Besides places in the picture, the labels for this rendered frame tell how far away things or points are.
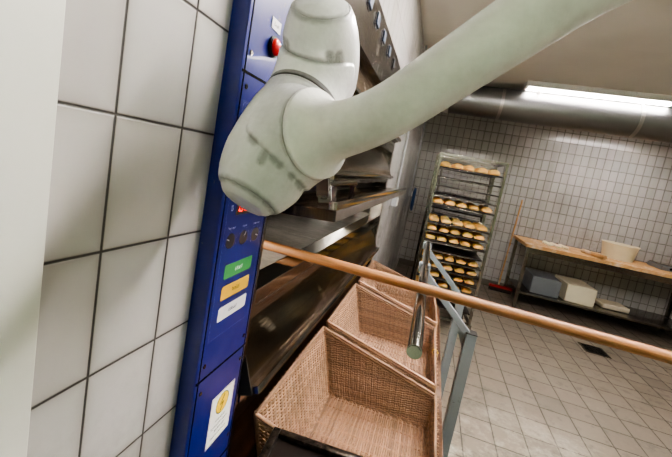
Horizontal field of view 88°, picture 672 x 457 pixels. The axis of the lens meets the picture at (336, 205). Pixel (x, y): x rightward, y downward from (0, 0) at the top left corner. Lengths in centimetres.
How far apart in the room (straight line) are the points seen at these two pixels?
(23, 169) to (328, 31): 33
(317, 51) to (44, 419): 50
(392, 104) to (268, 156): 14
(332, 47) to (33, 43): 28
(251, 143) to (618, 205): 630
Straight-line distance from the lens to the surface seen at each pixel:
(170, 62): 50
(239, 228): 62
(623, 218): 657
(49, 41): 38
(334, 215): 73
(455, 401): 162
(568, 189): 629
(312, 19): 46
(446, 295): 103
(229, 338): 72
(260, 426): 104
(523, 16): 35
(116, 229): 47
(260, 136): 38
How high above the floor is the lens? 149
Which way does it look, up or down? 7 degrees down
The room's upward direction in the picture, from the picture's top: 11 degrees clockwise
